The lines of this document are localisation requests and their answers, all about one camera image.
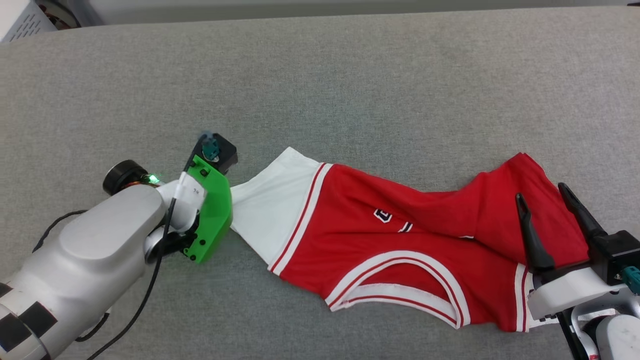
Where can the white perforated laundry basket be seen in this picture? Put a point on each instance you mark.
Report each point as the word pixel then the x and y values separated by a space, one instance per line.
pixel 22 20

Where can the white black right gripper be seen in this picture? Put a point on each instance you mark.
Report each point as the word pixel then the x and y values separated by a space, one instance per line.
pixel 565 292

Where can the red and white jersey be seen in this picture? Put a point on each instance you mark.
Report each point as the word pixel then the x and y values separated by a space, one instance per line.
pixel 380 240

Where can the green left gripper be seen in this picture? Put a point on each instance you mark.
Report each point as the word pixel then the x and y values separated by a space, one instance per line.
pixel 215 215

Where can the teal left camera connector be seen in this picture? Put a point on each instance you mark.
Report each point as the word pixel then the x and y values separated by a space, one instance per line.
pixel 210 147

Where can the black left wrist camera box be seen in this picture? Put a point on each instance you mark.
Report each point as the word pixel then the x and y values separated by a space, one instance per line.
pixel 227 152

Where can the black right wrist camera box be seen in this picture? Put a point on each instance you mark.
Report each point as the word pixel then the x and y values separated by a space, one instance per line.
pixel 620 252

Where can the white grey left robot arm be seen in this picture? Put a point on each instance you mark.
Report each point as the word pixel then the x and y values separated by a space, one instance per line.
pixel 95 250

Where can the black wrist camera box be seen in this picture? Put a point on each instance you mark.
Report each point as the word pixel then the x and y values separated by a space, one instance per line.
pixel 620 252
pixel 227 152

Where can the teal camera connector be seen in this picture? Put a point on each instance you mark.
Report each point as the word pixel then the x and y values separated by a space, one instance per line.
pixel 632 280
pixel 210 147

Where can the teal right camera connector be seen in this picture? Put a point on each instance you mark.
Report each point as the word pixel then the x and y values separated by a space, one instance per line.
pixel 632 280

